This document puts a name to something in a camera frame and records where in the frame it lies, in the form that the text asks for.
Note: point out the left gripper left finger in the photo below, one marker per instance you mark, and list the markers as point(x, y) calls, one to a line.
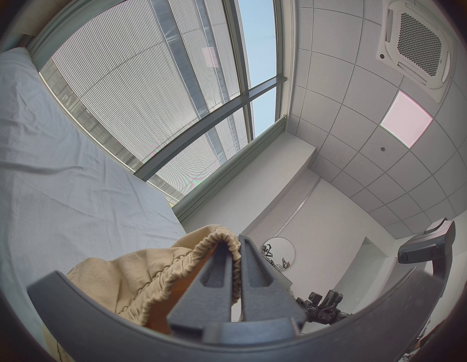
point(203, 300)

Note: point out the round wall mirror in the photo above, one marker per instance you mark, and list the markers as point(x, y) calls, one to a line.
point(284, 251)

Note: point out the window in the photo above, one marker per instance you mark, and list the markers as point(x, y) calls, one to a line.
point(143, 70)

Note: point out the white ceiling air vent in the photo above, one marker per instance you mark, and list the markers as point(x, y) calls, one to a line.
point(418, 43)

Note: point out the square ceiling light panel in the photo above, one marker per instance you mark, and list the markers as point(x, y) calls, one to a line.
point(407, 119)

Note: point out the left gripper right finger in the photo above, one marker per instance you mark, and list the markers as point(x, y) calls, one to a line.
point(263, 300)

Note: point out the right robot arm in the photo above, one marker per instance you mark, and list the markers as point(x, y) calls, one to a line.
point(324, 307)

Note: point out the tan shorts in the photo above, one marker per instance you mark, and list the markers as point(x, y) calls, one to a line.
point(124, 273)

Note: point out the bed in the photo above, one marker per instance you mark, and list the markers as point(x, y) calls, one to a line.
point(48, 164)

